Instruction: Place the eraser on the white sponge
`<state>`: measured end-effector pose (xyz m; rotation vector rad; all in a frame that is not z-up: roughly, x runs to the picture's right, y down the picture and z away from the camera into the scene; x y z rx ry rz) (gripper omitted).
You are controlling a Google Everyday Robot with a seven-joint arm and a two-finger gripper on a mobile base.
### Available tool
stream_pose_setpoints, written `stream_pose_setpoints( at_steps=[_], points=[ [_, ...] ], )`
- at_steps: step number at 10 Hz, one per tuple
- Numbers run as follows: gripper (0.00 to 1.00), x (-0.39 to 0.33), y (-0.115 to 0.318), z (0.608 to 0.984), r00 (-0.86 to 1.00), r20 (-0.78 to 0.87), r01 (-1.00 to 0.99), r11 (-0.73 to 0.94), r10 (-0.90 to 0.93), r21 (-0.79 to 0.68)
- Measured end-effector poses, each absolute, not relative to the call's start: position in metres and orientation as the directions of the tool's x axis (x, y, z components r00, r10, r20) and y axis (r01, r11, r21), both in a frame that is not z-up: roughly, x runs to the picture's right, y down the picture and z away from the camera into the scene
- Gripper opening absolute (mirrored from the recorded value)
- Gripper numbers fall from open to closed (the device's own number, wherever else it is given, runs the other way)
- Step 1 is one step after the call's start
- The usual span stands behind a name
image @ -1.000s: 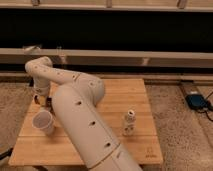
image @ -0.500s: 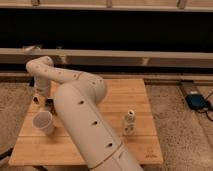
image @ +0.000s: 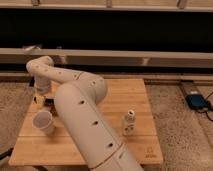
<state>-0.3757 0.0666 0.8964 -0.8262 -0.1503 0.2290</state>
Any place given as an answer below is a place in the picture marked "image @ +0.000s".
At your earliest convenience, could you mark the small white bottle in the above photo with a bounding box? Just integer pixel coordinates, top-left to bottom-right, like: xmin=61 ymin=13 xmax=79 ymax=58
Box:
xmin=123 ymin=110 xmax=136 ymax=136

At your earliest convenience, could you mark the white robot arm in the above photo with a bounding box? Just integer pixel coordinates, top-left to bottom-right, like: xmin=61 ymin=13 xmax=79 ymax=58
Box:
xmin=26 ymin=56 xmax=144 ymax=171

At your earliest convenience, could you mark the black cable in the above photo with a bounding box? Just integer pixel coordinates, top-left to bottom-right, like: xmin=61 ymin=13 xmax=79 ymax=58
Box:
xmin=203 ymin=91 xmax=213 ymax=123

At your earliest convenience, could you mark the white paper cup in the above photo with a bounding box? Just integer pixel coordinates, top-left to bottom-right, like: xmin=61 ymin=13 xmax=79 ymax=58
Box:
xmin=32 ymin=110 xmax=55 ymax=135

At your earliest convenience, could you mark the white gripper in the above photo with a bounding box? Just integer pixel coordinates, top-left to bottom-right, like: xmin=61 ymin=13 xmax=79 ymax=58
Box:
xmin=35 ymin=77 xmax=54 ymax=106

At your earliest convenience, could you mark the white shelf rail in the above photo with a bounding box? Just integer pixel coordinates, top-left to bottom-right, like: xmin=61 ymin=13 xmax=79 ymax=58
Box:
xmin=0 ymin=48 xmax=213 ymax=68

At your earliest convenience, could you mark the blue device on floor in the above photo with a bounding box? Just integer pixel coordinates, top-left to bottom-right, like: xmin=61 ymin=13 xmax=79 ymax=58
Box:
xmin=186 ymin=94 xmax=210 ymax=110

